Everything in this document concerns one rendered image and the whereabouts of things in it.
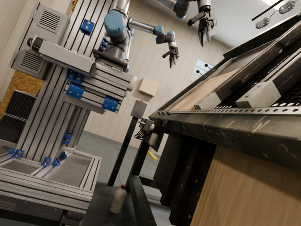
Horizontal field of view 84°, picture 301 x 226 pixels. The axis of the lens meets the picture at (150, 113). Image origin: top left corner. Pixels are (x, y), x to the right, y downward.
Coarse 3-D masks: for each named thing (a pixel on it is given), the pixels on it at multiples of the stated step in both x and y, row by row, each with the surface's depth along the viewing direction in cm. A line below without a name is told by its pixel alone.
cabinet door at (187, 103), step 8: (232, 72) 130; (208, 80) 164; (216, 80) 143; (224, 80) 124; (200, 88) 157; (208, 88) 136; (192, 96) 148; (200, 96) 129; (184, 104) 141; (192, 104) 124
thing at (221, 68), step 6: (228, 60) 180; (234, 60) 177; (222, 66) 174; (216, 72) 172; (210, 78) 171; (198, 84) 168; (192, 90) 167; (186, 96) 166; (174, 102) 165; (168, 108) 162
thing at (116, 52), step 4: (108, 44) 109; (112, 44) 107; (116, 44) 107; (108, 48) 106; (112, 48) 106; (116, 48) 107; (120, 48) 108; (104, 52) 105; (108, 52) 105; (112, 52) 105; (116, 52) 106; (120, 52) 109; (124, 52) 113; (112, 56) 105; (116, 56) 106; (120, 56) 109; (120, 60) 108
